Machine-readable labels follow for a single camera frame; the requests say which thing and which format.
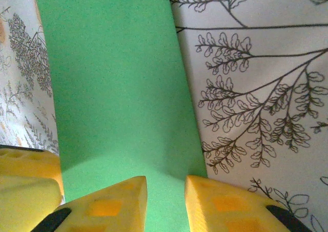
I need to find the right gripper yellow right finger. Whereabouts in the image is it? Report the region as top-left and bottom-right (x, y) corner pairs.
(184, 175), (312, 232)

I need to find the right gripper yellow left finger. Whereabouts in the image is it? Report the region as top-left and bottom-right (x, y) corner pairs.
(30, 175), (148, 232)

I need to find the green paper sheet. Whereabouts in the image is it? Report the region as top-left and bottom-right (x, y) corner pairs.
(32, 0), (209, 232)

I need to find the floral tablecloth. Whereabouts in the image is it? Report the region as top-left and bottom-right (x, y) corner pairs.
(0, 0), (328, 232)

